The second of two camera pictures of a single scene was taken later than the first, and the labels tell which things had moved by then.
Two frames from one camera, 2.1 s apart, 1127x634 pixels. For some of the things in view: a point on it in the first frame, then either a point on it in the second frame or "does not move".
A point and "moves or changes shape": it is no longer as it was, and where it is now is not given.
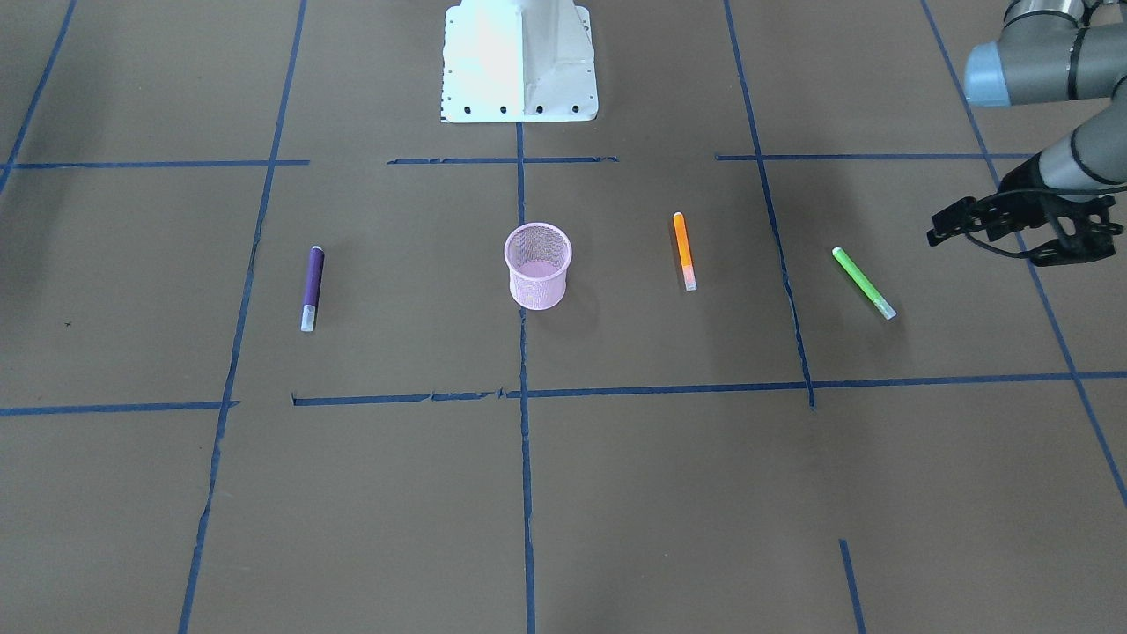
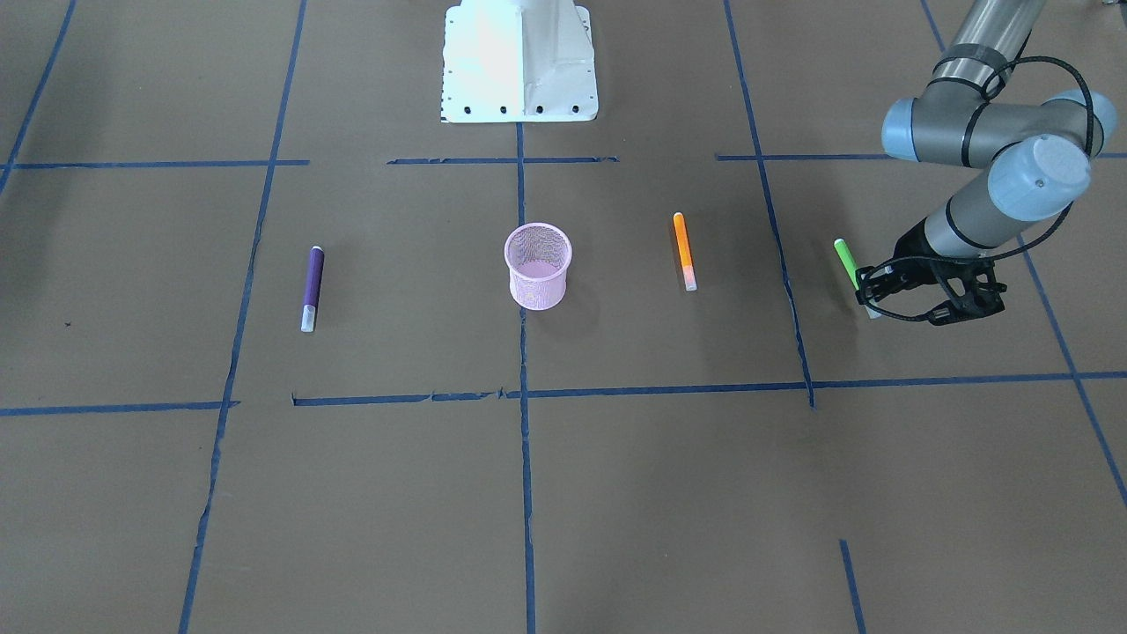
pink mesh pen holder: [537, 256] does not move
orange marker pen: [689, 277] does not move
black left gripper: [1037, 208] -> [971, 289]
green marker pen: [864, 283] moves or changes shape
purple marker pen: [314, 272] does not move
